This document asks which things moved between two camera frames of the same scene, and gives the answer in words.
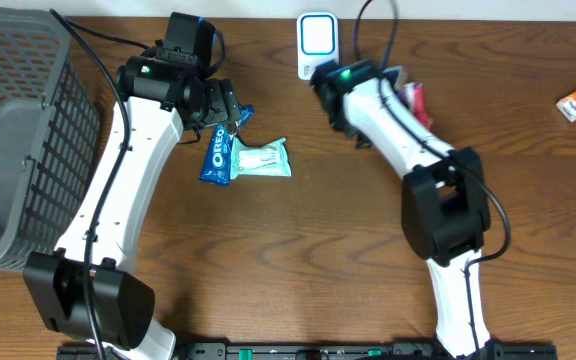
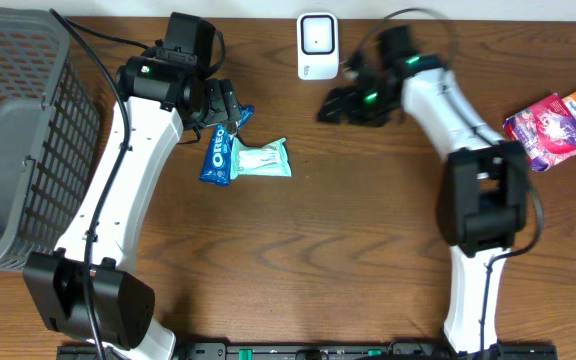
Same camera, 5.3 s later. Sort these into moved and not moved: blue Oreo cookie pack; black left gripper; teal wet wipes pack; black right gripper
Moved: black right gripper
Not moved: black left gripper; teal wet wipes pack; blue Oreo cookie pack
